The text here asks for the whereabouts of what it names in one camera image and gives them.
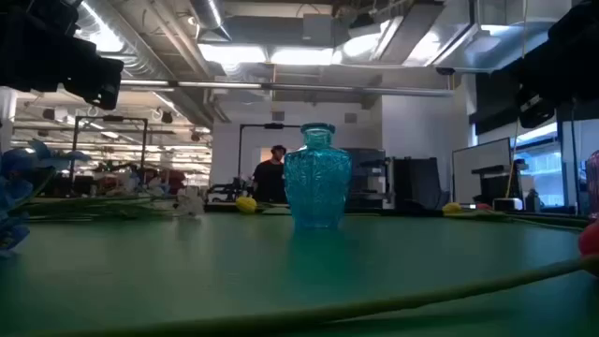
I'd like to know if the black cabinet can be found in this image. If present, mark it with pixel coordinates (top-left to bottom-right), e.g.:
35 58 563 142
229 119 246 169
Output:
390 156 445 212

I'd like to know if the white board panel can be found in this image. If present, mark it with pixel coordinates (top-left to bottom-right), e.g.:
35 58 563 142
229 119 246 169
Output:
451 137 514 205

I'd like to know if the black gantry frame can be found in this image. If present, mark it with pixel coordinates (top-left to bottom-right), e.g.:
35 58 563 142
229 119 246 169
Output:
237 122 301 188

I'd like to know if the teal cut glass vase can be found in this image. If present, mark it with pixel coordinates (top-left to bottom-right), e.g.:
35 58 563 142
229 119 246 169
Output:
284 122 353 230

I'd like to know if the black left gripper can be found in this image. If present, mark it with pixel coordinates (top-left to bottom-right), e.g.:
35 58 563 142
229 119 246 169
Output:
0 0 125 111

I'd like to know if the blue artificial flower bunch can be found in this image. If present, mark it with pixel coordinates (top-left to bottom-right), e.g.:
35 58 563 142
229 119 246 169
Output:
0 139 93 257

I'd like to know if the person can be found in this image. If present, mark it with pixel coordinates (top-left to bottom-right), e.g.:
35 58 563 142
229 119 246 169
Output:
251 143 289 205

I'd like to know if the yellow artificial tulip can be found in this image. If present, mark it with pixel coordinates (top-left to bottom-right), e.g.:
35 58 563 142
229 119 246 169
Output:
442 201 586 231
235 195 294 216

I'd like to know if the black equipment rack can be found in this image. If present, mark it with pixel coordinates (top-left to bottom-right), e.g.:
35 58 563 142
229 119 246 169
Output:
344 148 390 211

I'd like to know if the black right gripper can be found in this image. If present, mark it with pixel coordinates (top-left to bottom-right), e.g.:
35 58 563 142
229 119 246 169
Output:
514 0 599 130

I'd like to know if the green table mat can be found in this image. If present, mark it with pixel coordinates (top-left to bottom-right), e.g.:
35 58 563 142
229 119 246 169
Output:
0 212 599 337

